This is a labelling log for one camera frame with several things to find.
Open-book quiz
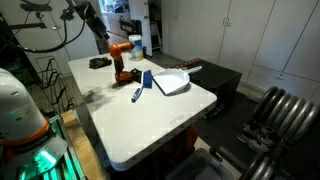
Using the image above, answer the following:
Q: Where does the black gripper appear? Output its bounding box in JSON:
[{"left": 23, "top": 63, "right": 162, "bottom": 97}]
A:
[{"left": 75, "top": 2, "right": 111, "bottom": 41}]

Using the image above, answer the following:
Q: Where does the orange cordless drill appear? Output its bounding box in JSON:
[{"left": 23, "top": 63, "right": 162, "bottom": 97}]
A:
[{"left": 108, "top": 41, "right": 137, "bottom": 86}]

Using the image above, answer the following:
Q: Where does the white door panel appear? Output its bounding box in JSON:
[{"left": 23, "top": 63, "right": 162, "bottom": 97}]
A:
[{"left": 128, "top": 0, "right": 154, "bottom": 58}]

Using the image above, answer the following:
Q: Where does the white wipes canister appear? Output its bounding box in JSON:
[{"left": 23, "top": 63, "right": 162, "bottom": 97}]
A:
[{"left": 128, "top": 34, "right": 145, "bottom": 62}]

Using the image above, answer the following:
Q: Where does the step ladder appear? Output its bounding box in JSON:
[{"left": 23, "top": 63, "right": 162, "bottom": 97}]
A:
[{"left": 149, "top": 21, "right": 164, "bottom": 54}]

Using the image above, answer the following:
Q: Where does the white dustpan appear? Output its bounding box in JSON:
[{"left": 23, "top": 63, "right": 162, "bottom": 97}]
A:
[{"left": 152, "top": 65, "right": 203, "bottom": 96}]

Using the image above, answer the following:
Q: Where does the wooden board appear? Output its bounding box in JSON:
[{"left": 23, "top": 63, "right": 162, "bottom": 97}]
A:
[{"left": 60, "top": 109, "right": 106, "bottom": 180}]

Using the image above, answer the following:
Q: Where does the black box with red stripes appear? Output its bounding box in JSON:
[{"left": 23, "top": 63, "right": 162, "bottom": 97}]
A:
[{"left": 171, "top": 58, "right": 243, "bottom": 122}]

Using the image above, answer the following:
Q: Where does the red object under table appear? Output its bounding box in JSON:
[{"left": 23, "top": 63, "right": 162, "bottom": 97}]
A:
[{"left": 181, "top": 125, "right": 198, "bottom": 161}]

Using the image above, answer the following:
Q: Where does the clear plastic bin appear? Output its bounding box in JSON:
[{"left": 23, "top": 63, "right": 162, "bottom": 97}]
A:
[{"left": 165, "top": 148, "right": 234, "bottom": 180}]

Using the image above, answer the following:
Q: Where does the grey sneaker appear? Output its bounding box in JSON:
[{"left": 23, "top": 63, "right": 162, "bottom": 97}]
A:
[
  {"left": 244, "top": 122, "right": 269, "bottom": 141},
  {"left": 237, "top": 132, "right": 270, "bottom": 154}
]

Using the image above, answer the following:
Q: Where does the black wall mounted device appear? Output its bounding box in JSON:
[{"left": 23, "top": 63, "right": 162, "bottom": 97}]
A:
[{"left": 119, "top": 15, "right": 144, "bottom": 38}]

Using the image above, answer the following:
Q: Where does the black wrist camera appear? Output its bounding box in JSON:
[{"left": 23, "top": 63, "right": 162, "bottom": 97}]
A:
[{"left": 59, "top": 8, "right": 76, "bottom": 22}]

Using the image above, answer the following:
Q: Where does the black wire rack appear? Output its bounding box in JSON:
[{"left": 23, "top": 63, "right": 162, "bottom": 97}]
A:
[{"left": 34, "top": 55, "right": 77, "bottom": 116}]

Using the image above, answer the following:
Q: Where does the grey robot mount plate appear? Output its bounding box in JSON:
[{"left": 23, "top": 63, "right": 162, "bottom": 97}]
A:
[{"left": 0, "top": 134, "right": 69, "bottom": 180}]

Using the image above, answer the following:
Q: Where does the aluminium frame with green light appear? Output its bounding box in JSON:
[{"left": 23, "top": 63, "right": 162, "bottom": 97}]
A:
[{"left": 16, "top": 114, "right": 86, "bottom": 180}]

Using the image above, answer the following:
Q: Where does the white wall cabinet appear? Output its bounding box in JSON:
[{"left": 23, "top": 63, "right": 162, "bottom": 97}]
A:
[{"left": 161, "top": 0, "right": 320, "bottom": 103}]

